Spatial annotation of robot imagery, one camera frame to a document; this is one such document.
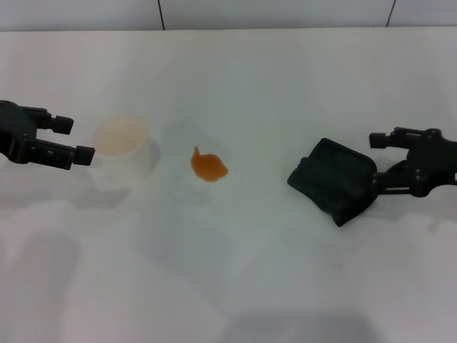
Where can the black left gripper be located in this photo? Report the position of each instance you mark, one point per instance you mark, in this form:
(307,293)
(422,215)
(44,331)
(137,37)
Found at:
(12,132)

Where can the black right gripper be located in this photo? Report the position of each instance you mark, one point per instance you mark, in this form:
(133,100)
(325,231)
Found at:
(435,160)

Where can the white paper cup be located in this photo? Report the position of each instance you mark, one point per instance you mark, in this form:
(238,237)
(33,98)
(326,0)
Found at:
(121,143)

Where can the dark blue rag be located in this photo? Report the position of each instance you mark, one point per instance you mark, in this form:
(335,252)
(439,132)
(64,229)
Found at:
(328,178)

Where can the brown water stain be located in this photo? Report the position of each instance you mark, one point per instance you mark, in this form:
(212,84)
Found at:
(209,167)

